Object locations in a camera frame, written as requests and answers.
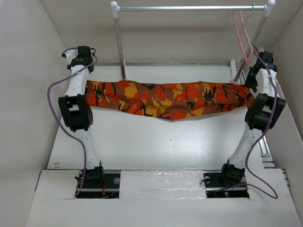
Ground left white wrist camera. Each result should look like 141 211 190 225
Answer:
62 50 77 64

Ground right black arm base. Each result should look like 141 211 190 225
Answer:
200 171 250 199

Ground pink clothes hanger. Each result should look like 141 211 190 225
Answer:
232 9 254 62

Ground orange camouflage trousers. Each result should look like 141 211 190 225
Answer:
85 80 255 121

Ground aluminium side rail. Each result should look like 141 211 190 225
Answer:
258 137 276 169

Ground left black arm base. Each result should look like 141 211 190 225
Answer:
75 172 121 199

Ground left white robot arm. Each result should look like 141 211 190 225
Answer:
58 46 106 188

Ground white clothes rack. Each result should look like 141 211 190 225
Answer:
110 0 276 84

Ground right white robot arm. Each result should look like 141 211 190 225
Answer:
219 47 286 186

